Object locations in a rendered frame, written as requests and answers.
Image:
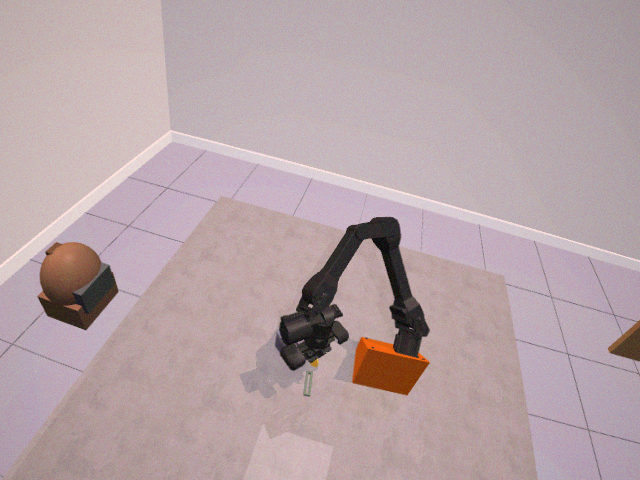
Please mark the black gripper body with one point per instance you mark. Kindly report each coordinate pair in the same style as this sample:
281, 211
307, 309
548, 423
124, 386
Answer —
292, 355

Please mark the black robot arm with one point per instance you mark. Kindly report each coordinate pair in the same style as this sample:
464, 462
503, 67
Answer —
320, 290

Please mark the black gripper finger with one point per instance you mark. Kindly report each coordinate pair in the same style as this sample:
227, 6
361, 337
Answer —
323, 352
311, 359

